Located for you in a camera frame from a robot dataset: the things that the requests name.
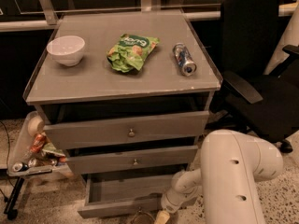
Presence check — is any grey middle drawer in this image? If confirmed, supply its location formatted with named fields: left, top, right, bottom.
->
left=66, top=146, right=197, bottom=175

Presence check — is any black stand leg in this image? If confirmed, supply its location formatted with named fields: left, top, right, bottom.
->
left=4, top=177, right=24, bottom=220

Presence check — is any round floor drain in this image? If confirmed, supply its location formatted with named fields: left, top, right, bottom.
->
left=130, top=211, right=155, bottom=224

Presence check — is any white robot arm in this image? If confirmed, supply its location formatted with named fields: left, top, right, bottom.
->
left=162, top=0, right=298, bottom=224

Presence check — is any blue soda can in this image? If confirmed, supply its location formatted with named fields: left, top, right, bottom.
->
left=173, top=43, right=197, bottom=77

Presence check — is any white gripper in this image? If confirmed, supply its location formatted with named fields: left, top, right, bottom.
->
left=154, top=189, right=191, bottom=224

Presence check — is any red can in bin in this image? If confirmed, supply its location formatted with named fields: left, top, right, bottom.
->
left=29, top=133, right=46, bottom=153

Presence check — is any green chip bag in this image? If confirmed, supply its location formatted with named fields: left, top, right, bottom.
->
left=107, top=34, right=160, bottom=73

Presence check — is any black office chair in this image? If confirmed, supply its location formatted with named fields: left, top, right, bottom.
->
left=210, top=0, right=299, bottom=153

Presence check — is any grey drawer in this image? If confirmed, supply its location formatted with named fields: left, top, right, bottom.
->
left=45, top=111, right=209, bottom=149
left=78, top=175, right=172, bottom=218
left=66, top=146, right=197, bottom=175

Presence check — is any grey bottom drawer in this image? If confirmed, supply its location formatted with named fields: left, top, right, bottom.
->
left=78, top=175, right=172, bottom=218

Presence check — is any grey top drawer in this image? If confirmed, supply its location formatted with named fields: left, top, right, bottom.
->
left=45, top=111, right=209, bottom=149

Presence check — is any metal railing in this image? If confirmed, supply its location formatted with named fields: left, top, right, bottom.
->
left=0, top=0, right=299, bottom=34

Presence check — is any blue can in bin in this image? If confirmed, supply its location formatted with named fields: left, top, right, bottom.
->
left=12, top=161, right=28, bottom=173

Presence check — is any white bowl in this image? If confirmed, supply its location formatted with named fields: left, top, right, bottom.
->
left=47, top=35, right=86, bottom=66

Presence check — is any clear side bin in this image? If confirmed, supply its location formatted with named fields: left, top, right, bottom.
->
left=7, top=111, right=70, bottom=176

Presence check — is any grey drawer cabinet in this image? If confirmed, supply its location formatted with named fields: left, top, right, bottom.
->
left=22, top=10, right=223, bottom=185

